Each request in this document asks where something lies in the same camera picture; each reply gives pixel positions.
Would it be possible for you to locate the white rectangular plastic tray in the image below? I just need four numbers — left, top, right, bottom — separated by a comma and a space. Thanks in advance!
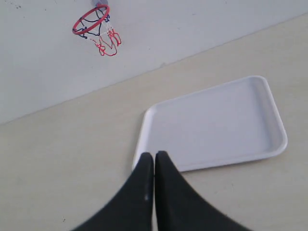
133, 76, 288, 172

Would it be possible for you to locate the red mini basketball hoop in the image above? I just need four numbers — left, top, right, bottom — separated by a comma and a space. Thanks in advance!
72, 0, 122, 57

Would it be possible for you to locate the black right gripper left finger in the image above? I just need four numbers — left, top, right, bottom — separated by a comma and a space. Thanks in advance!
74, 153, 154, 231

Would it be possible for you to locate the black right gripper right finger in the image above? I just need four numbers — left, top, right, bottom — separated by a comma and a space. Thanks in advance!
154, 151, 249, 231

